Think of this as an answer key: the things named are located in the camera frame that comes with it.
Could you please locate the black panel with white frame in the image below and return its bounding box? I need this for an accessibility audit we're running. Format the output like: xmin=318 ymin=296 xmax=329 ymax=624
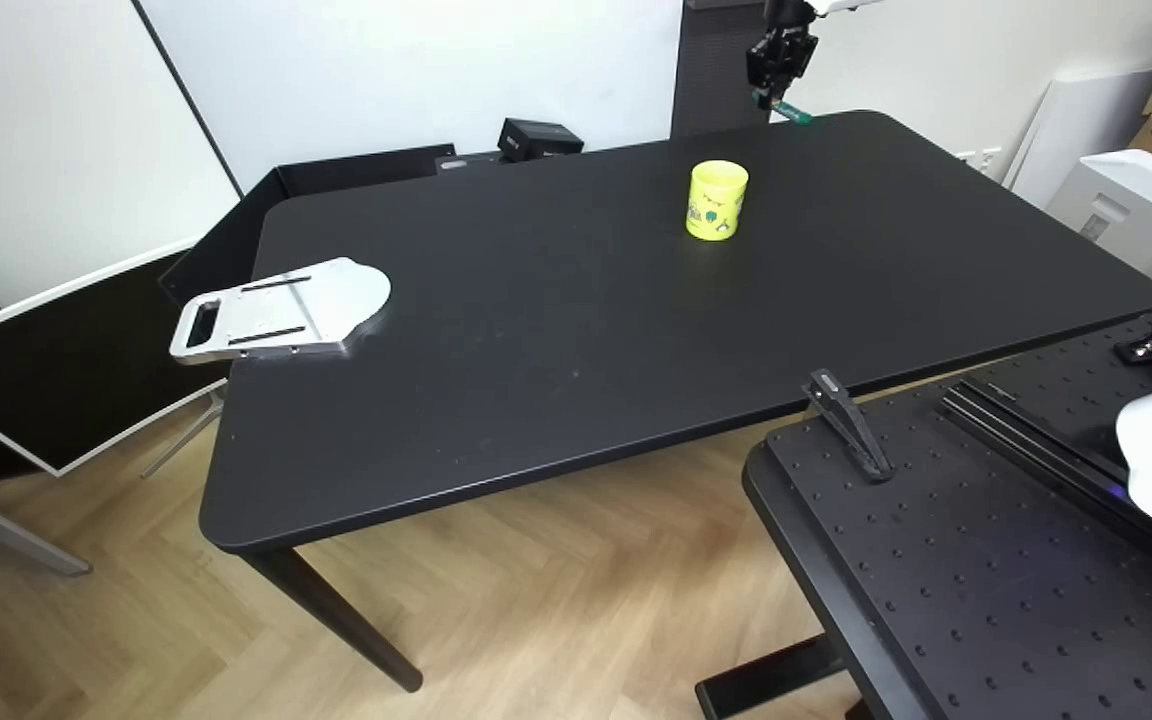
xmin=0 ymin=242 xmax=233 ymax=479

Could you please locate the grey metal bar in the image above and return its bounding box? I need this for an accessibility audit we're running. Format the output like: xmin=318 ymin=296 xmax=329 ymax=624
xmin=0 ymin=475 xmax=97 ymax=585

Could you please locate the black table leg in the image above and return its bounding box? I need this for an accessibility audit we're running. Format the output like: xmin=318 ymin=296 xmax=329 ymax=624
xmin=237 ymin=537 xmax=429 ymax=697

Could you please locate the perforated breadboard table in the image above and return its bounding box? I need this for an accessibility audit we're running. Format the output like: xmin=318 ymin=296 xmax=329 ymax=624
xmin=693 ymin=261 xmax=1152 ymax=720

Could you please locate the white equipment box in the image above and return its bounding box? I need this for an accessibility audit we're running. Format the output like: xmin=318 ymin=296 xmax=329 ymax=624
xmin=1042 ymin=146 xmax=1152 ymax=294

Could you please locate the large whiteboard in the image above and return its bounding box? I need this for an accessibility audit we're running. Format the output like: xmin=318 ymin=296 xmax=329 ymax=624
xmin=131 ymin=0 xmax=687 ymax=195

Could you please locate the dark grey pillar panel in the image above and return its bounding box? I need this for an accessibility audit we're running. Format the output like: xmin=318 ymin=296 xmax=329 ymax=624
xmin=667 ymin=0 xmax=774 ymax=140

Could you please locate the yellow mug with print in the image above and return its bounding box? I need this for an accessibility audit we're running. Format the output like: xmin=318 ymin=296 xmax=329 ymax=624
xmin=679 ymin=158 xmax=757 ymax=247

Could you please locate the white leaning board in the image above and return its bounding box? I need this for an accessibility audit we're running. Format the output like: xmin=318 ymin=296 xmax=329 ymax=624
xmin=998 ymin=62 xmax=1152 ymax=213

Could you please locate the black marker pen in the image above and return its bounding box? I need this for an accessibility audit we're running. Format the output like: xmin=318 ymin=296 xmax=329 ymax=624
xmin=799 ymin=369 xmax=901 ymax=490

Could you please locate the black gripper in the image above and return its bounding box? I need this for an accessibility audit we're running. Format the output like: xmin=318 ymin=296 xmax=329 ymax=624
xmin=749 ymin=0 xmax=820 ymax=119

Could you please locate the small black box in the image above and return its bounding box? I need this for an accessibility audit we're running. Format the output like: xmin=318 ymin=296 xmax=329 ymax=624
xmin=493 ymin=118 xmax=592 ymax=164

